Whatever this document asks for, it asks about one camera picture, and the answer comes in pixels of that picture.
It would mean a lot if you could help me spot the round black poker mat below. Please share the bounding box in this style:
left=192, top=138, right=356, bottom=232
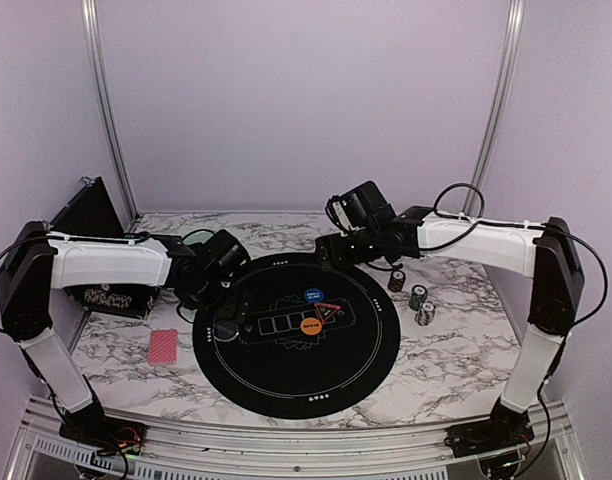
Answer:
left=192, top=253, right=401, bottom=420

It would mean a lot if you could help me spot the aluminium frame post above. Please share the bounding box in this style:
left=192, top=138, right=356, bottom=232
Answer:
left=471, top=0, right=526, bottom=191
left=81, top=0, right=140, bottom=222

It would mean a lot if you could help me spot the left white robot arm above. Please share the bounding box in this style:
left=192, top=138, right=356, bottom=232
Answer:
left=0, top=221, right=250, bottom=445

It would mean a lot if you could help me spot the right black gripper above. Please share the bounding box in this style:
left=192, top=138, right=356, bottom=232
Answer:
left=314, top=228, right=381, bottom=273

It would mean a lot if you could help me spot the black poker chip case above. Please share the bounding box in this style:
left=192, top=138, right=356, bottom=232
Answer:
left=50, top=177, right=159, bottom=319

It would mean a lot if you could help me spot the pale green ceramic bowl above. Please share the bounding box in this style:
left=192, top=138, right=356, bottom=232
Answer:
left=182, top=228, right=215, bottom=246

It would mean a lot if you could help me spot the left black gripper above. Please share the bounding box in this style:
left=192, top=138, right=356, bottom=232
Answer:
left=182, top=276, right=252, bottom=325

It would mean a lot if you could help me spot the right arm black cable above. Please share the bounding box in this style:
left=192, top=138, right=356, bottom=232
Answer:
left=432, top=182, right=610, bottom=361

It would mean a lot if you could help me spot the front aluminium rail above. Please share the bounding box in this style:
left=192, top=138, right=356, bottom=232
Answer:
left=4, top=397, right=589, bottom=479

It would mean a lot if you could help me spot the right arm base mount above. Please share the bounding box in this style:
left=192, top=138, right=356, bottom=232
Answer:
left=444, top=419, right=535, bottom=458

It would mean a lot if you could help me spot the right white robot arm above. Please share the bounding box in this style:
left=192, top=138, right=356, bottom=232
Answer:
left=315, top=204, right=585, bottom=448

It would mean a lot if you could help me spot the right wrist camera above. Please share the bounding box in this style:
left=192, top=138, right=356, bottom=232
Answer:
left=325, top=180, right=395, bottom=233

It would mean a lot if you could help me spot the green poker chip stack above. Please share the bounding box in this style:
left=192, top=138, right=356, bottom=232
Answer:
left=408, top=284, right=428, bottom=311

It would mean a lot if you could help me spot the orange big blind button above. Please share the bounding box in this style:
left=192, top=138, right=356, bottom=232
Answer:
left=300, top=317, right=323, bottom=337

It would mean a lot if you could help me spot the blue small blind button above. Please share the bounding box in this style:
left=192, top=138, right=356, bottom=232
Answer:
left=304, top=288, right=325, bottom=304

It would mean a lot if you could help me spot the clear round dealer button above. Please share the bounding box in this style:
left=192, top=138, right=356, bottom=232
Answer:
left=213, top=320, right=239, bottom=343

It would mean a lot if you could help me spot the red black triangle all-in marker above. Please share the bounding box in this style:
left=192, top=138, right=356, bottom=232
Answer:
left=314, top=303, right=343, bottom=326

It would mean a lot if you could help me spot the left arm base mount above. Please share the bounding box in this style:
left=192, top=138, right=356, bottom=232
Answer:
left=59, top=417, right=147, bottom=455

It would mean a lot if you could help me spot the red black poker chip stack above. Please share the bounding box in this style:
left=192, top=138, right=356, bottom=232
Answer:
left=387, top=270, right=406, bottom=292

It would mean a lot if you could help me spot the right aluminium frame post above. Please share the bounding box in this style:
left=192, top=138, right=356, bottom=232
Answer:
left=471, top=0, right=526, bottom=191

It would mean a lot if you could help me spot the red playing card deck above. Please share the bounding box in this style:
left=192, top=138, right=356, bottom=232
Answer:
left=147, top=329, right=178, bottom=366

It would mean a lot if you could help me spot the left aluminium frame post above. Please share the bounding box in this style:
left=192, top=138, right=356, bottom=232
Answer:
left=81, top=0, right=140, bottom=222

